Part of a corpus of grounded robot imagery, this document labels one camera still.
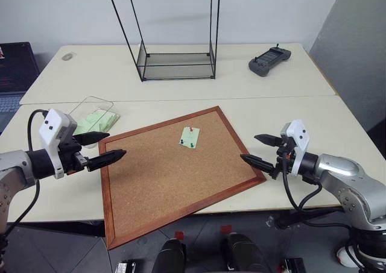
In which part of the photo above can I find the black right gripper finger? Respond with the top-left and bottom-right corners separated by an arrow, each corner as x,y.
239,154 -> 277,175
254,133 -> 283,148

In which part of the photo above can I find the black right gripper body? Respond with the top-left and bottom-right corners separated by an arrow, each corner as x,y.
268,136 -> 295,181

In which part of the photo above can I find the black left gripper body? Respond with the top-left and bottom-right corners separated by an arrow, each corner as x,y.
58,134 -> 92,176

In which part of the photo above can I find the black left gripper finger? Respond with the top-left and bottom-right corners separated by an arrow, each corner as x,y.
87,149 -> 127,172
73,131 -> 110,146

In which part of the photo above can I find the wood framed cork board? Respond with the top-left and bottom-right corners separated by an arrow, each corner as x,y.
98,105 -> 268,251

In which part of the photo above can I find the light green paper note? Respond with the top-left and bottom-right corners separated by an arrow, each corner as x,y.
178,126 -> 201,150

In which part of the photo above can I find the stack of green notes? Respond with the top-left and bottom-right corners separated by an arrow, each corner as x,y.
73,110 -> 119,136

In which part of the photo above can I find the clear plastic tray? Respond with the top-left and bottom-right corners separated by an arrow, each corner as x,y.
66,95 -> 122,149

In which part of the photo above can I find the black under-table clamp bar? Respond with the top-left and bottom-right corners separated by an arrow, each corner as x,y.
266,206 -> 345,229

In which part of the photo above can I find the grey handheld controller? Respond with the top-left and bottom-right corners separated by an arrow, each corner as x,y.
248,43 -> 293,78

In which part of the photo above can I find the dark rounded shape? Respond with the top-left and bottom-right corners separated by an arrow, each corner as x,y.
225,232 -> 273,273
151,238 -> 186,273

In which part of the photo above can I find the dark laptop computer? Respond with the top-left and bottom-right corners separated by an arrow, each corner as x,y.
0,42 -> 41,134

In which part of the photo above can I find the small black box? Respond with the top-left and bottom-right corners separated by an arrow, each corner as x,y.
115,260 -> 137,273
279,257 -> 308,273

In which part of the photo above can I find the white and red base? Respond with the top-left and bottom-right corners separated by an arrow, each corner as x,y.
335,245 -> 360,268

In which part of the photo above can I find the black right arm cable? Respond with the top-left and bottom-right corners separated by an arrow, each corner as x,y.
281,154 -> 324,213

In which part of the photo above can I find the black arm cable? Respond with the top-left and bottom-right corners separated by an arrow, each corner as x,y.
281,154 -> 324,213
0,109 -> 49,240

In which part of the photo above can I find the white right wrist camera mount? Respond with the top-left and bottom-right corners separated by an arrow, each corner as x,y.
280,119 -> 312,177

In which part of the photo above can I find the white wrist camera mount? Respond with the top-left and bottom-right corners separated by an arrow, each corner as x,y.
38,108 -> 78,180
280,119 -> 312,177

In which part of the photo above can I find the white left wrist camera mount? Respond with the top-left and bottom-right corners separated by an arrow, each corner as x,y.
38,108 -> 78,180

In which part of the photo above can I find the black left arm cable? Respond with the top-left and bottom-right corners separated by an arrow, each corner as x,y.
0,109 -> 49,240

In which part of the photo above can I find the black wire mesh rack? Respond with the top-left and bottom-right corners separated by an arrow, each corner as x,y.
105,0 -> 222,83

